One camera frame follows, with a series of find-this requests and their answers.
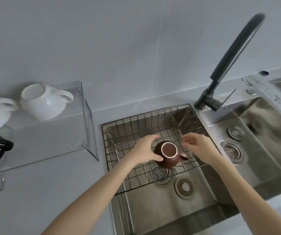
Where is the brown ceramic mug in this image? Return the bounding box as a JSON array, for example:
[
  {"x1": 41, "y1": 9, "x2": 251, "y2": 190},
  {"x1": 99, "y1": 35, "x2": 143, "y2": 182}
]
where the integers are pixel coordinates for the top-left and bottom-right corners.
[{"x1": 154, "y1": 141, "x2": 188, "y2": 169}]

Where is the person's left hand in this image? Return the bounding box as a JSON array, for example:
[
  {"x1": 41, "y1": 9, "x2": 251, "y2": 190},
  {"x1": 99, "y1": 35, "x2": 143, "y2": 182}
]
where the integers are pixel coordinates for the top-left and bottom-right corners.
[{"x1": 129, "y1": 134, "x2": 164, "y2": 167}]

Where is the perforated metal drain strainer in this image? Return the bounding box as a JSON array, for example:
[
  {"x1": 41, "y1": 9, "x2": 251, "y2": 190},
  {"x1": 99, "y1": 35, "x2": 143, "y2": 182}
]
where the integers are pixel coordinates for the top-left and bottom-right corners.
[
  {"x1": 151, "y1": 163, "x2": 169, "y2": 181},
  {"x1": 221, "y1": 141, "x2": 244, "y2": 163}
]

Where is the person's right hand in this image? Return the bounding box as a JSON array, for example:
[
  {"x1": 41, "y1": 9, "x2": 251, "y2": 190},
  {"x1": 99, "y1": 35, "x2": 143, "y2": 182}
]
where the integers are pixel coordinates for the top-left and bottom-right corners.
[{"x1": 182, "y1": 133, "x2": 220, "y2": 165}]

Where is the clear acrylic shelf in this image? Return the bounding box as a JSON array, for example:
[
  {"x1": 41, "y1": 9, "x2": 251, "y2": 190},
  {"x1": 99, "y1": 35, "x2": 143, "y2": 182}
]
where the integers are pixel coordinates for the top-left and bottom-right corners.
[{"x1": 0, "y1": 81, "x2": 100, "y2": 193}]

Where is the person's left forearm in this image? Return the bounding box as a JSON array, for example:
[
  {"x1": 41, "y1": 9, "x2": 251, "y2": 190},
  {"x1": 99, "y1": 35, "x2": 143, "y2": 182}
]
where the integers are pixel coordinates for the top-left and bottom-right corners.
[{"x1": 41, "y1": 154, "x2": 141, "y2": 235}]

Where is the stainless steel double sink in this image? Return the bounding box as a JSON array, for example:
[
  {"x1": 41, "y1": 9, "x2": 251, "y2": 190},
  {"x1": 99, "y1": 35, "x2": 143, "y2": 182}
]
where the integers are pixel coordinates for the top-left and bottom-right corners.
[{"x1": 101, "y1": 73, "x2": 281, "y2": 235}]

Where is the black wire sink basket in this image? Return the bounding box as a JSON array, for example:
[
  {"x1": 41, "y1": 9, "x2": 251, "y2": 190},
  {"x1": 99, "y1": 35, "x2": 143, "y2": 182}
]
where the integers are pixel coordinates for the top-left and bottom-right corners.
[{"x1": 101, "y1": 104, "x2": 223, "y2": 188}]

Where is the round metal sink plug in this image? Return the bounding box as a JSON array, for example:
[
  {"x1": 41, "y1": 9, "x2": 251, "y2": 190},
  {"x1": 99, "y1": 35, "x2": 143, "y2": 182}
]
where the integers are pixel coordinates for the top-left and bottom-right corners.
[
  {"x1": 227, "y1": 126, "x2": 246, "y2": 141},
  {"x1": 174, "y1": 177, "x2": 196, "y2": 196}
]

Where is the black kitchen faucet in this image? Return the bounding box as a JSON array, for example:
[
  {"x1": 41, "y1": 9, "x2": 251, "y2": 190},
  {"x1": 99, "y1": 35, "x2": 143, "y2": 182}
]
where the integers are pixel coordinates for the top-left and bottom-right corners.
[{"x1": 194, "y1": 13, "x2": 266, "y2": 112}]

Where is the person's right forearm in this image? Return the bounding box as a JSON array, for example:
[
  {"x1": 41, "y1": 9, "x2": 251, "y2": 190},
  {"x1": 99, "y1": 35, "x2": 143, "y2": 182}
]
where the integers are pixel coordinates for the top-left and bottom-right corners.
[{"x1": 205, "y1": 154, "x2": 281, "y2": 232}]

